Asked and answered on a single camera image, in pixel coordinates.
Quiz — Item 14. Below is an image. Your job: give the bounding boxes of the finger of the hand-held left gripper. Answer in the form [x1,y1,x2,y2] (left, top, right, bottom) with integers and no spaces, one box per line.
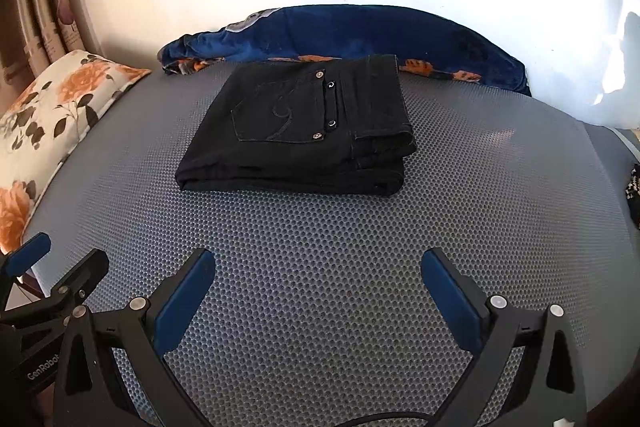
[0,248,110,325]
[0,232,52,280]

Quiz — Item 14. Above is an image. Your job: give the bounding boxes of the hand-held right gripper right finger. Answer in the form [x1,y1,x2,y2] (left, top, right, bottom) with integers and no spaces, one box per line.
[421,248,588,427]

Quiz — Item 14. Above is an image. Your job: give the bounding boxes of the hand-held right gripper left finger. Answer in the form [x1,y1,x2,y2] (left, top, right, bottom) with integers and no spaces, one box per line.
[52,248,217,427]

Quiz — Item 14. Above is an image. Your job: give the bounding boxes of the black pants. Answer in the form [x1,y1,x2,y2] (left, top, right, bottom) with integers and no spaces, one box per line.
[175,54,418,196]

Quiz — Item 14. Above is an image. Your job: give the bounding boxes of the floral pillow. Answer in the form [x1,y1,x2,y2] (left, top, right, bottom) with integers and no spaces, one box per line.
[0,50,152,255]

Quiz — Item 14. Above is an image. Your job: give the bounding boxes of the grey mesh mattress pad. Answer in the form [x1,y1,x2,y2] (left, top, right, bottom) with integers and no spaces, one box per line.
[20,61,640,427]

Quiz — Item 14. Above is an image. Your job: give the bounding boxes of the striped cloth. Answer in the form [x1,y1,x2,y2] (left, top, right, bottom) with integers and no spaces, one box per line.
[624,163,640,228]

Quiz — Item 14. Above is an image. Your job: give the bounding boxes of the beige curtain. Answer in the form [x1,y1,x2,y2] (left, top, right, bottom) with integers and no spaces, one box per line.
[0,0,101,98]

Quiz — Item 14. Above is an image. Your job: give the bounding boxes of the black cable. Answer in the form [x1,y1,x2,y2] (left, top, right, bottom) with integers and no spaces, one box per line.
[320,411,437,427]

